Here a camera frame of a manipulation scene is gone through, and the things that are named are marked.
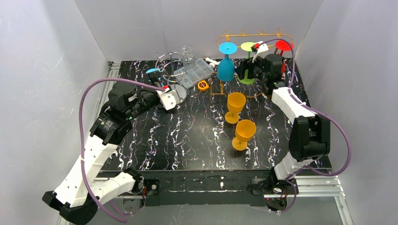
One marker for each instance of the blue plastic goblet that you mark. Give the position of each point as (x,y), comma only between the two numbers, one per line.
(153,70)
(226,68)

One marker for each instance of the green plastic goblet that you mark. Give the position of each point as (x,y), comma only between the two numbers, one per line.
(243,70)

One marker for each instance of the orange plastic goblet near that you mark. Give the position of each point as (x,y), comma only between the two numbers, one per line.
(245,130)

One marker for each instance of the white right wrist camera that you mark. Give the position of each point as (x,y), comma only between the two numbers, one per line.
(260,49)

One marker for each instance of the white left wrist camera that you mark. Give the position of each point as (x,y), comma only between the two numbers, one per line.
(169,98)

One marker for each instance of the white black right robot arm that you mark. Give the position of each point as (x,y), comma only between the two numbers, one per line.
(310,135)

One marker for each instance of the red plastic goblet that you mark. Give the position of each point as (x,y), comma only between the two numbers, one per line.
(284,46)

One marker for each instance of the clear glass wine glass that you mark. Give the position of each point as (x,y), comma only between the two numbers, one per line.
(190,62)

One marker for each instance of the yellow tape measure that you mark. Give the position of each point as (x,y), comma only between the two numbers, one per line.
(203,85)

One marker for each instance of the chrome spiral glass rack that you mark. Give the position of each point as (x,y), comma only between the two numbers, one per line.
(174,67)

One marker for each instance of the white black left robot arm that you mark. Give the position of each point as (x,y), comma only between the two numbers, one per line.
(77,199)

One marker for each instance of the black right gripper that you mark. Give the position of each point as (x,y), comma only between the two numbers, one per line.
(246,70)

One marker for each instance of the orange plastic goblet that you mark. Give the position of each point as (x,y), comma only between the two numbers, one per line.
(245,130)
(235,104)

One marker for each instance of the blue plastic goblet back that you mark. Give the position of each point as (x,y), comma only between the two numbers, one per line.
(226,68)

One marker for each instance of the orange plastic goblet far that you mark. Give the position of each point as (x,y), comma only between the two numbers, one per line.
(235,104)

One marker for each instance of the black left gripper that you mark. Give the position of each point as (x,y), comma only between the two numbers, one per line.
(149,93)

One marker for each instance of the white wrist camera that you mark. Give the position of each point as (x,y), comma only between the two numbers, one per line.
(260,49)
(169,98)

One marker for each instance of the clear plastic parts box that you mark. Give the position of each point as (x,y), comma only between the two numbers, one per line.
(196,72)

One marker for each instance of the white small tool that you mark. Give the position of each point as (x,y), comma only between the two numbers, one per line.
(211,62)

